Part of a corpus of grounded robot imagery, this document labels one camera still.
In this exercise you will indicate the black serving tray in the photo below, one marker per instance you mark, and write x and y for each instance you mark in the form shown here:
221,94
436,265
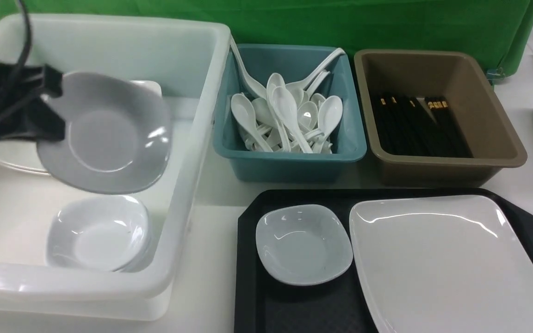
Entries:
265,305

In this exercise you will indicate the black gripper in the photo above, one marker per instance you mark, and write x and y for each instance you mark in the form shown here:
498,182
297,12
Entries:
24,114

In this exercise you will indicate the teal plastic bin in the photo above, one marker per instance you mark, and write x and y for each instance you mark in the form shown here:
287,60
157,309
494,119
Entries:
294,63

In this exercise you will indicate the white soup spoon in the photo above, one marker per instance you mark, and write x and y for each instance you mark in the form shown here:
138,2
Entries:
285,108

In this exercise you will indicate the long white ladle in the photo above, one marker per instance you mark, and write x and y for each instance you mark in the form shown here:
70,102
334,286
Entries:
303,84
253,86

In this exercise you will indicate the white spoon left in bin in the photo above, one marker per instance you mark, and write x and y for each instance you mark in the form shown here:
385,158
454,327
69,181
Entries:
243,112

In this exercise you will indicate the green cloth backdrop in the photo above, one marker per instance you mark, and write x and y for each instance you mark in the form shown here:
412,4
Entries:
494,32

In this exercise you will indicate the long white ladle right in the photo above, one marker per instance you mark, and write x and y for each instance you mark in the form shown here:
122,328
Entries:
303,84

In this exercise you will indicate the pile of black chopsticks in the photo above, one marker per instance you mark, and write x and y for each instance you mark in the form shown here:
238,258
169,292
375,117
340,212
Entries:
411,126

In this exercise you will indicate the stacked white bowls in tub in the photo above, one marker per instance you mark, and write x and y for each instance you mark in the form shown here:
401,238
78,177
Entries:
103,233

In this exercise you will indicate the stacked white plates in tub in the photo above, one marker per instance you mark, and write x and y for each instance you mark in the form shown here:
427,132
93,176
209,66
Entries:
21,159

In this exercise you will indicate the white spoon upright centre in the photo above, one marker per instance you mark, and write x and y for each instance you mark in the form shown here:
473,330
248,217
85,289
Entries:
274,81

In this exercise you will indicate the white spoon in bin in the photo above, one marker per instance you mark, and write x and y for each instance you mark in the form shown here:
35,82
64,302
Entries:
243,112
329,116

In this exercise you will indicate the brown plastic bin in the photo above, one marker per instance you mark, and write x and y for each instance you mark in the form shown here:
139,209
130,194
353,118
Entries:
493,141

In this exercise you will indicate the white bowl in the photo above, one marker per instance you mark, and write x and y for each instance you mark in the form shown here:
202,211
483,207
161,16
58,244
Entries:
303,245
119,185

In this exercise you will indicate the large white square plate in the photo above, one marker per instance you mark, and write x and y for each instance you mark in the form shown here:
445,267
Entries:
449,264

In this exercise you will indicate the large white plastic tub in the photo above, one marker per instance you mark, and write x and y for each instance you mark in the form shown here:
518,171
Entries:
187,59

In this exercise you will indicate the white spoon right in bin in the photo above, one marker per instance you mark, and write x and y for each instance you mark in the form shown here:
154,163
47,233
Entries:
329,116

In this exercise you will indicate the long white ladle left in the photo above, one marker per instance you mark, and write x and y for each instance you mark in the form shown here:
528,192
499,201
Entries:
253,86

